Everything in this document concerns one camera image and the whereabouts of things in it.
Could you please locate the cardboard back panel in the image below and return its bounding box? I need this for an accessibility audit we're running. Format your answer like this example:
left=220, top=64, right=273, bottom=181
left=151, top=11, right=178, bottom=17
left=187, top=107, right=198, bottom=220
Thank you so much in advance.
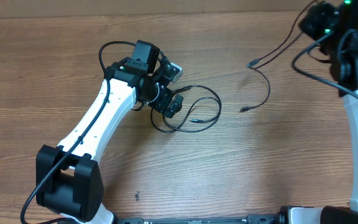
left=0, top=0, right=310, bottom=18

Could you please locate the black USB cable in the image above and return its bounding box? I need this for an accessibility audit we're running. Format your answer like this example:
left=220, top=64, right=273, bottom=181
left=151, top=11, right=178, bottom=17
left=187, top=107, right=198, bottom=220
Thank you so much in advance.
left=150, top=85, right=223, bottom=134

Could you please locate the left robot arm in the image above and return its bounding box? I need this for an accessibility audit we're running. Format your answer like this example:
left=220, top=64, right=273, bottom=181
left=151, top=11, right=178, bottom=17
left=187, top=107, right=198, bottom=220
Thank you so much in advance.
left=21, top=40, right=183, bottom=223

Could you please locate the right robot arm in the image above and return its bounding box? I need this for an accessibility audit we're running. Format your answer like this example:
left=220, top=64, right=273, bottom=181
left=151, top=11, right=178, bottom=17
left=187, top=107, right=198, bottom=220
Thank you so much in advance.
left=291, top=0, right=358, bottom=223

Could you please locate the thin black USB-C cable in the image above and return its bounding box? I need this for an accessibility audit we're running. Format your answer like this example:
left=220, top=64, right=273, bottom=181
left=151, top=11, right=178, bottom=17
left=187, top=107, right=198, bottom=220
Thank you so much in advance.
left=239, top=0, right=318, bottom=113

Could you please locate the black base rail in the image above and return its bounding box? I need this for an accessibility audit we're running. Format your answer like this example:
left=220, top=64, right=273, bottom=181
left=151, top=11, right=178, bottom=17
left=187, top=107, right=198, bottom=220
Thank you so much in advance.
left=113, top=214, right=286, bottom=224

